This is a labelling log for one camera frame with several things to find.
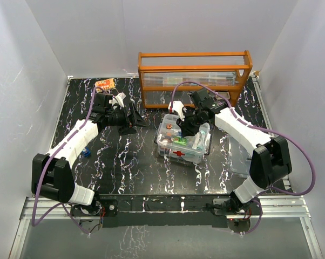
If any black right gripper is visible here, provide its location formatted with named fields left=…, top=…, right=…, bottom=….
left=176, top=109, right=204, bottom=136

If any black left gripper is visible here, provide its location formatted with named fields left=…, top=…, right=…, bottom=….
left=106, top=103, right=148, bottom=135

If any green wind oil box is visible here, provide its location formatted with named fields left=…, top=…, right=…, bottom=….
left=172, top=137, right=188, bottom=145

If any clear medicine kit box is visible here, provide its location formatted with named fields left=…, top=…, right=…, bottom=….
left=154, top=114, right=212, bottom=164

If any clear kit box lid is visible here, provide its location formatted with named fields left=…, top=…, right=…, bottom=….
left=228, top=136, right=251, bottom=179

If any clear compartment organizer tray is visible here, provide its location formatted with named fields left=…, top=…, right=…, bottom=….
left=155, top=114, right=211, bottom=154

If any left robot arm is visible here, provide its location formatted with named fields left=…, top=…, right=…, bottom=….
left=31, top=92, right=146, bottom=215

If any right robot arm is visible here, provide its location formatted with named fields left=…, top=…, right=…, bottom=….
left=169, top=89, right=292, bottom=214

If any orange snack packet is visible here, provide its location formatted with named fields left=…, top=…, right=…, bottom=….
left=95, top=78, right=116, bottom=91

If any blue stapler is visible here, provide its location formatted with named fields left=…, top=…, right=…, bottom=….
left=82, top=147, right=91, bottom=158

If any orange wooden shelf rack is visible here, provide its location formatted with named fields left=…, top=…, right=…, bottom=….
left=138, top=50, right=253, bottom=108

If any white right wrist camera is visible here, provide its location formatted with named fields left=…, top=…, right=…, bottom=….
left=168, top=101, right=185, bottom=121

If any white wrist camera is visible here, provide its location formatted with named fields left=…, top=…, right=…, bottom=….
left=168, top=101, right=185, bottom=121
left=111, top=92, right=126, bottom=107

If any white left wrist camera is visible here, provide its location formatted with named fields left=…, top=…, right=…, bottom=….
left=111, top=92, right=126, bottom=107

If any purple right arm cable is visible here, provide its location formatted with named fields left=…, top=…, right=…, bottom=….
left=171, top=81, right=316, bottom=235

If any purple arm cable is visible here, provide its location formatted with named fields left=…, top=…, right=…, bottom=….
left=30, top=87, right=112, bottom=235
left=171, top=81, right=316, bottom=235

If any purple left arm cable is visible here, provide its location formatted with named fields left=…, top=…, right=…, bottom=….
left=30, top=87, right=112, bottom=235

